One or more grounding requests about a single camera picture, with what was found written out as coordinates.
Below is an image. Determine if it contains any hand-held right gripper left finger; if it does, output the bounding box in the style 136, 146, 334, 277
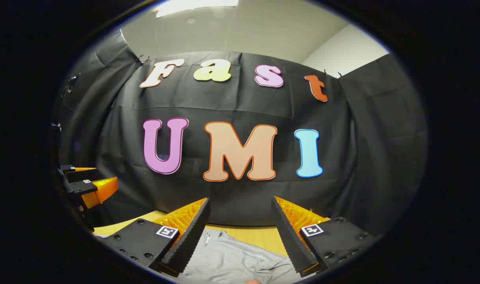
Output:
94, 197, 211, 277

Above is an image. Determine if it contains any grey zip-neck sweatshirt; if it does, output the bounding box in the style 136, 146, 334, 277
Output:
177, 229, 303, 284

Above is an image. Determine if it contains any black backdrop cloth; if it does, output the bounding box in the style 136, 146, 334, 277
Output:
52, 30, 428, 237

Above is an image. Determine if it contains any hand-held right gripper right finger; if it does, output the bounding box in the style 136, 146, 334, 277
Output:
271, 196, 382, 277

